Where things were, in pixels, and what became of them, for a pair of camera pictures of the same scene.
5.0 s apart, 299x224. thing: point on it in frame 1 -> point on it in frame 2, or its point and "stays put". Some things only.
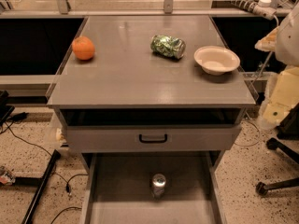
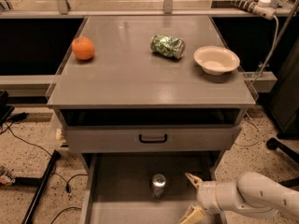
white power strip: [262, 7] stays put
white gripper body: [288, 46] -> [206, 196]
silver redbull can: [159, 182] stays put
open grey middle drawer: [120, 191] stays put
